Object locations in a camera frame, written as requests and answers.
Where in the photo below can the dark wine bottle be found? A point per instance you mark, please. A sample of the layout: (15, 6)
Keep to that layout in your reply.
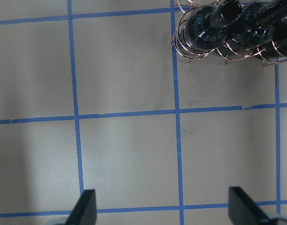
(206, 28)
(284, 35)
(256, 24)

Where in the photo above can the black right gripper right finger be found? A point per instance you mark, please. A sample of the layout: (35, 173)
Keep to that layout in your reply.
(242, 210)

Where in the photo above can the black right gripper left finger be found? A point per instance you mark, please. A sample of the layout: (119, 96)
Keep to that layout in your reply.
(85, 210)

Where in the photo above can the copper wire bottle basket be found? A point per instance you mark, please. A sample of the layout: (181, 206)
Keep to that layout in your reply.
(230, 51)

